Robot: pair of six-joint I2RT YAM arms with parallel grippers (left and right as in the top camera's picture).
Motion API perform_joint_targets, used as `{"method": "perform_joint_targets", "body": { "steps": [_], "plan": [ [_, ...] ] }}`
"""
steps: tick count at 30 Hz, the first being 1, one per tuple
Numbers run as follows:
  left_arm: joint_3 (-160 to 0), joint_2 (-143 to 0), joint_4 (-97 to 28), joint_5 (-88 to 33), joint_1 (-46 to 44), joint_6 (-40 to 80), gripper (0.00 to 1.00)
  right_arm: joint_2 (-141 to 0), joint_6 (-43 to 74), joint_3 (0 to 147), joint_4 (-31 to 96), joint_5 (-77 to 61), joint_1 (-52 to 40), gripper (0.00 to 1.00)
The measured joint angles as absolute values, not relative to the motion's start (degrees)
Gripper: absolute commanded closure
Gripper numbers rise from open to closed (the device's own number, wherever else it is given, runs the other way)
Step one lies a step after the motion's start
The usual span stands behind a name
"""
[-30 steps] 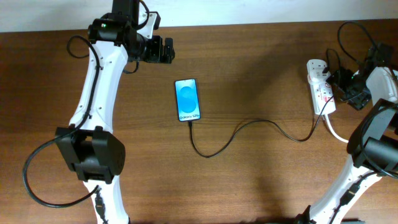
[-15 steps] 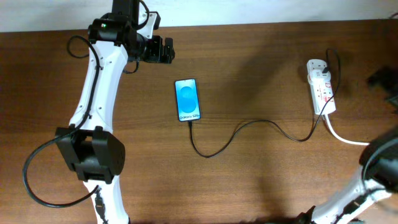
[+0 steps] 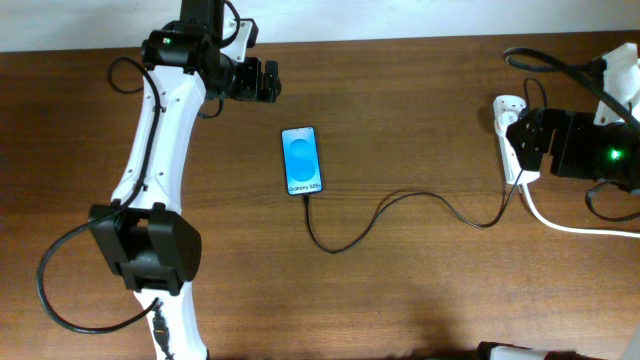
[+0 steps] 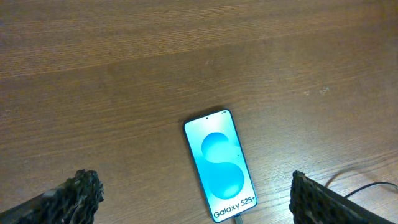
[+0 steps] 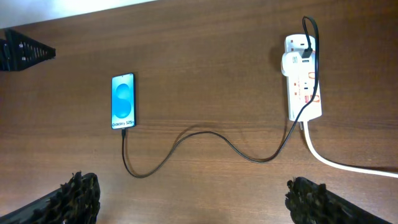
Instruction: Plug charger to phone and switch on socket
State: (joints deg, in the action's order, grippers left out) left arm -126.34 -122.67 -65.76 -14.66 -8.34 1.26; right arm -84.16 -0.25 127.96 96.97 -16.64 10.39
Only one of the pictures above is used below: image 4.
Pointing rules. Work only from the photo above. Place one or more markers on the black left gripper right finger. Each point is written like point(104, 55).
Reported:
point(313, 203)

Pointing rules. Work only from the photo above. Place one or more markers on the blue Galaxy smartphone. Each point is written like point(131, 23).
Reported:
point(221, 165)

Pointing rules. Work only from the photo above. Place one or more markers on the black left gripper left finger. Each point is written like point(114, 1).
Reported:
point(74, 201)

